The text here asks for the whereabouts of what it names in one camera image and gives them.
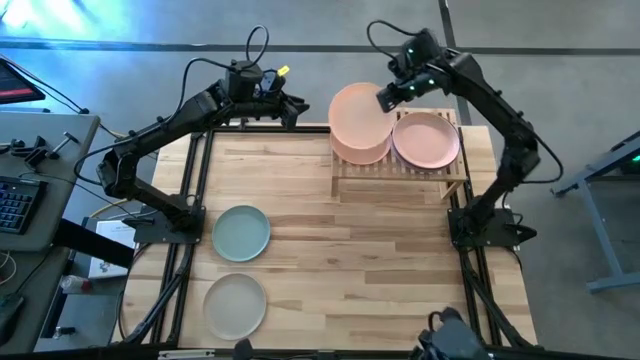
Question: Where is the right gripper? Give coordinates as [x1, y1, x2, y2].
[375, 69, 450, 114]

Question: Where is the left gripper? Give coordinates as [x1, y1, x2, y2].
[224, 94, 311, 130]

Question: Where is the light peach plate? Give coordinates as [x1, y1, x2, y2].
[327, 81, 397, 150]

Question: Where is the dusty pink plate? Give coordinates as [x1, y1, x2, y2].
[391, 111, 461, 170]

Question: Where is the sage green plate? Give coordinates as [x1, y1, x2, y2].
[211, 204, 272, 264]

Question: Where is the beige grey plate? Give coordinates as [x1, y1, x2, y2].
[202, 272, 268, 342]

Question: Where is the wooden slatted shelf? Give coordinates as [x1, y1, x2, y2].
[329, 106, 470, 201]

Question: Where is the white cardboard box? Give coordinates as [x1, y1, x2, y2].
[88, 218, 139, 280]

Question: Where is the grey side desk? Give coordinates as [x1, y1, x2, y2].
[0, 110, 101, 354]

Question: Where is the black device with green light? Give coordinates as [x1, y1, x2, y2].
[612, 130, 640, 176]

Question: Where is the blue-grey metal stand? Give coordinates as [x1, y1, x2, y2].
[551, 132, 640, 294]

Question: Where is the black bench clamp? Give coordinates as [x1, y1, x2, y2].
[0, 130, 80, 169]

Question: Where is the small red-capped bottle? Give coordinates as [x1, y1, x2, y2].
[59, 274, 94, 296]

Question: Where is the dark computer monitor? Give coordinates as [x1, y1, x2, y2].
[0, 56, 47, 105]

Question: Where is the backlit black keyboard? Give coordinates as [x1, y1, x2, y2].
[0, 175, 50, 235]

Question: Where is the black computer mouse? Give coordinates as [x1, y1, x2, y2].
[0, 293, 26, 347]

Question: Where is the black aluminium table frame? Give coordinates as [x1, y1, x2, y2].
[112, 123, 539, 351]

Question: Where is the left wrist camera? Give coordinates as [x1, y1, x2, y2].
[258, 69, 290, 97]

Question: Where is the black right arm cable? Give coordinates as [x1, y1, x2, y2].
[366, 19, 565, 185]

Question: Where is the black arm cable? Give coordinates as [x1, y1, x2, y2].
[366, 19, 565, 185]
[73, 23, 271, 186]

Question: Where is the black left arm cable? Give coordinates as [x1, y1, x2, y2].
[73, 23, 271, 186]

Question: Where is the black monitor cable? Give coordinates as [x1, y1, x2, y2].
[2, 57, 161, 161]

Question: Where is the black flat strap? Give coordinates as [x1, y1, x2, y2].
[51, 218, 136, 270]

